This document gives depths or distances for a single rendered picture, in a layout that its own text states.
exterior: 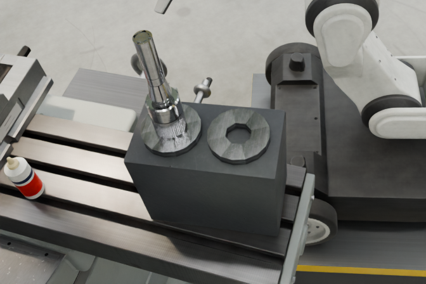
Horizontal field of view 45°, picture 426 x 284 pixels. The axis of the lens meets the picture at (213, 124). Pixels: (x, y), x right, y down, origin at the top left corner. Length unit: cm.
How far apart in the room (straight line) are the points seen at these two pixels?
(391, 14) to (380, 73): 142
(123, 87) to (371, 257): 79
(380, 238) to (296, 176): 59
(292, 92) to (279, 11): 118
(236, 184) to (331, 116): 76
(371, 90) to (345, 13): 29
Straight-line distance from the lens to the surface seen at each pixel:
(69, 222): 94
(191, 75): 235
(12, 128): 109
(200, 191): 76
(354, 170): 135
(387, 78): 122
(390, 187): 134
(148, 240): 88
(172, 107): 68
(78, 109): 124
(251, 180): 70
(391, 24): 256
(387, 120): 127
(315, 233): 139
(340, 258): 142
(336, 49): 107
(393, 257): 144
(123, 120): 118
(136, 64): 155
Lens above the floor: 171
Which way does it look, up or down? 53 degrees down
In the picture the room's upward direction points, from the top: 12 degrees counter-clockwise
